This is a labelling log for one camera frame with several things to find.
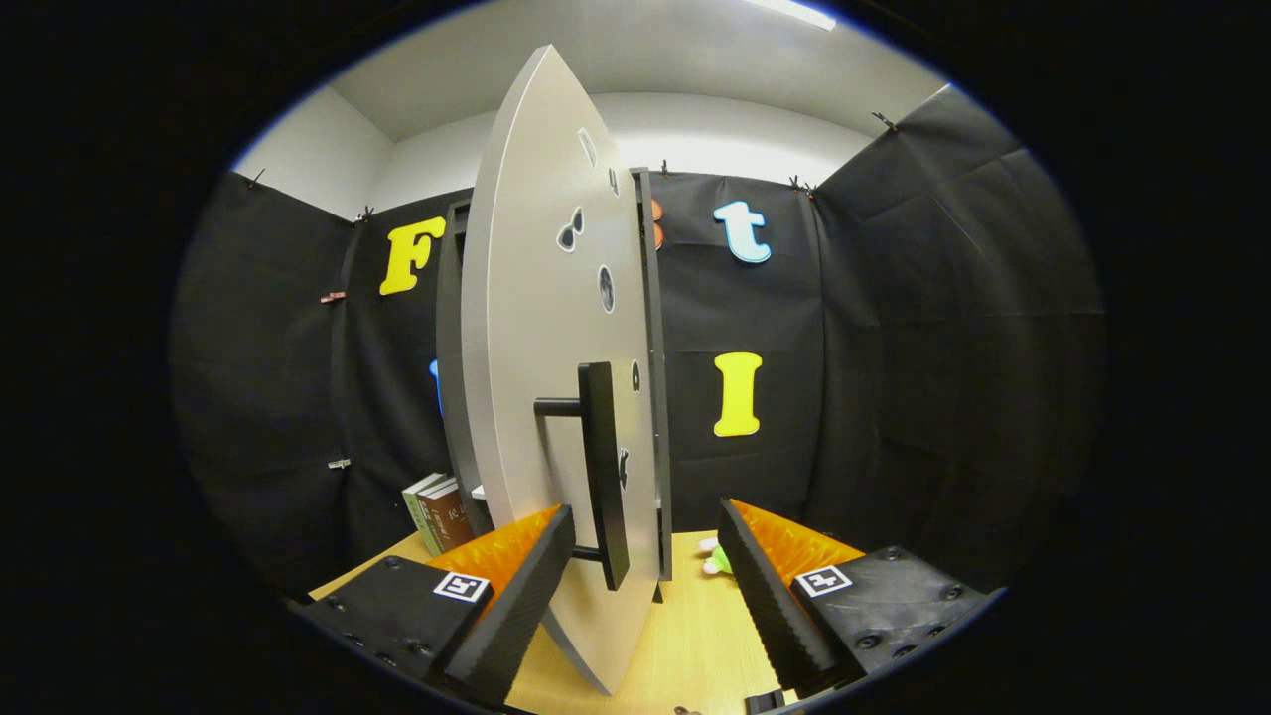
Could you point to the long ceiling light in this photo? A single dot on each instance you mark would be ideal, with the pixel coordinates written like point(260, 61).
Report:
point(794, 12)

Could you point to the green and pink plush toy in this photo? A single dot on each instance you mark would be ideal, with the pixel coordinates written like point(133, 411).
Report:
point(717, 561)

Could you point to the black backdrop cloth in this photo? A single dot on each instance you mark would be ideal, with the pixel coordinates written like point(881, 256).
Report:
point(943, 348)

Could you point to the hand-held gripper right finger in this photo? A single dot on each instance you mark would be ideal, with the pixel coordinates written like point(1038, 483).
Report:
point(765, 596)

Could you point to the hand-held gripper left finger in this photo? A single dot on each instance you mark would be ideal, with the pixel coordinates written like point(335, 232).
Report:
point(516, 606)

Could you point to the brown book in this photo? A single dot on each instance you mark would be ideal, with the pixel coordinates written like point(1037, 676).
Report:
point(452, 521)

